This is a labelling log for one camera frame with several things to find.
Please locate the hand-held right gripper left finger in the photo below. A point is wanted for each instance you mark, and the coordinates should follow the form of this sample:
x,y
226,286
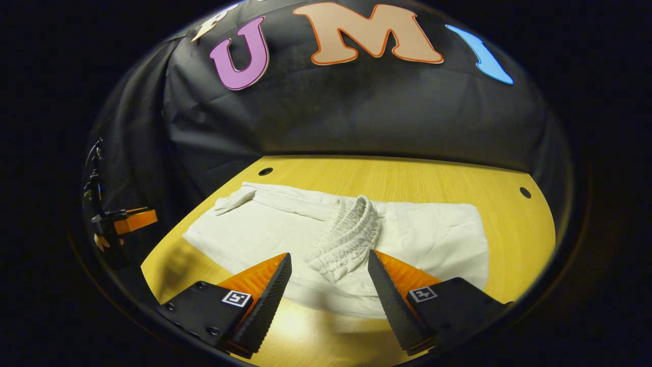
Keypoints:
x,y
267,306

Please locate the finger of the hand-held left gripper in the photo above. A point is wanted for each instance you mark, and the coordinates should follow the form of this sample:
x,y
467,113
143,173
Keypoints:
x,y
137,220

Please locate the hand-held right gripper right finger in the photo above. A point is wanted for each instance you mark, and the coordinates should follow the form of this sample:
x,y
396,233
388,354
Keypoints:
x,y
392,306

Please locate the white jeans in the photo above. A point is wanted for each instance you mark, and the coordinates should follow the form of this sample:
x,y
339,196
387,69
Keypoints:
x,y
265,229

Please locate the black table grommet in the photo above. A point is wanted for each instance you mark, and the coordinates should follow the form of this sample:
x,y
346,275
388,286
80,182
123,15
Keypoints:
x,y
525,192
265,171

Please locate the black backdrop cloth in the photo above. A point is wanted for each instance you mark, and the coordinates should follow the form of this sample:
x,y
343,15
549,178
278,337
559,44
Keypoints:
x,y
356,112

